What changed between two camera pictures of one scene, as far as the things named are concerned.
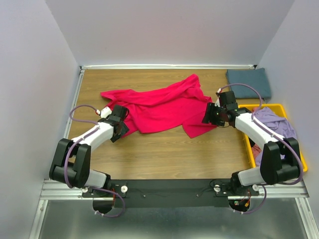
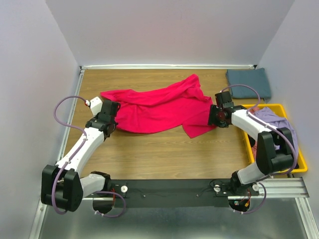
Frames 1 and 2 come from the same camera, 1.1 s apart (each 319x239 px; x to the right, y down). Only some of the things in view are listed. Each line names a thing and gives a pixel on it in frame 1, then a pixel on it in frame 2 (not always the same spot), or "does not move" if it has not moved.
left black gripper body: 124,129 -> 114,122
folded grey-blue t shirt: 255,77 does not move
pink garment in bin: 255,149 does not move
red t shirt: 179,106 does not move
